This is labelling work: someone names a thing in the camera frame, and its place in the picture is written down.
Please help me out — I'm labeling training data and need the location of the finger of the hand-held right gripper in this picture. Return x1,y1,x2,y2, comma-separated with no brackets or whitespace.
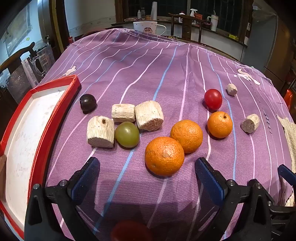
268,200,296,241
278,164,296,186

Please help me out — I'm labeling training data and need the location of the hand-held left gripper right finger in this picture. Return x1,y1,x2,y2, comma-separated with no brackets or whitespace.
195,158,278,241

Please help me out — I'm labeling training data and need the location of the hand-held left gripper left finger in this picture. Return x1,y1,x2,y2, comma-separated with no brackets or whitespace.
24,157,100,241

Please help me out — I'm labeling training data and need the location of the large orange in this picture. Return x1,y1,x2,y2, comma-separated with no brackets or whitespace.
170,120,204,154
145,136,185,176

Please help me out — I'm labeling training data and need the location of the large sugarcane piece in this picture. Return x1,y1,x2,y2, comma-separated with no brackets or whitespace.
135,100,164,131
87,116,115,149

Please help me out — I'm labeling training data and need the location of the small orange with stem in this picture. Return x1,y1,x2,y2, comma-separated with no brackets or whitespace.
207,111,233,139

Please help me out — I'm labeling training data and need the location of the green plum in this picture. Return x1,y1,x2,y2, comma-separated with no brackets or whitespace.
114,121,140,149

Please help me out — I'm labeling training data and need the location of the red plum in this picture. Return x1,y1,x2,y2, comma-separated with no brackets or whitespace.
204,89,223,110
110,220,152,241

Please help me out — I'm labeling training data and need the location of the red-rimmed white tray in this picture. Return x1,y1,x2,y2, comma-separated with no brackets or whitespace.
0,75,82,240

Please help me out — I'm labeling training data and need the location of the beige crochet cloth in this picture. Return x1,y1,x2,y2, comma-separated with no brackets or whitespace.
276,115,296,207

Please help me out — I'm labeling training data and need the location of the small sugarcane piece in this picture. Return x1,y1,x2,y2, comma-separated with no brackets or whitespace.
241,114,261,133
226,83,238,96

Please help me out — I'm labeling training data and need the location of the orange plastic item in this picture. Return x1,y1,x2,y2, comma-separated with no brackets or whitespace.
283,89,295,109

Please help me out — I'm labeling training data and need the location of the dark purple plum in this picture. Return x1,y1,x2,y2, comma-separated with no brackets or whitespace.
80,94,97,114

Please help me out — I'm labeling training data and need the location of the small wood block middle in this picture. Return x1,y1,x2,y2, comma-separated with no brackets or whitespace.
111,103,136,123

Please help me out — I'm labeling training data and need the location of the silver refrigerator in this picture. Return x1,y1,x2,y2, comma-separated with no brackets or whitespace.
240,7,294,86

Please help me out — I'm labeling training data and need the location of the clear glass mug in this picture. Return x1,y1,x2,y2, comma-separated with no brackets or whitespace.
31,50,55,77

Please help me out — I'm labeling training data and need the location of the purple striped tablecloth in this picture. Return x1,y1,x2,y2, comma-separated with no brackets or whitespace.
30,28,296,241

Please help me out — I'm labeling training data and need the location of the dark wooden armchair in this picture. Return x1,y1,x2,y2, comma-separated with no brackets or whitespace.
0,42,37,102

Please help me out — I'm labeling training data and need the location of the dark wooden chair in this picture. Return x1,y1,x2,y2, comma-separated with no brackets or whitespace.
168,13,207,43

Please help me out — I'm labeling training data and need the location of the white tumbler with lid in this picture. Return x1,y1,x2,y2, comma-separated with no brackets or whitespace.
207,10,219,32

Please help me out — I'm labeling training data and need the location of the white cartoon-print mug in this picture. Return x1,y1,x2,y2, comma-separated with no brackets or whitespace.
133,20,167,36

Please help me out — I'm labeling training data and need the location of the stack of white paper cups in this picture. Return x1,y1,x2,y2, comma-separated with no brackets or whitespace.
150,1,158,21

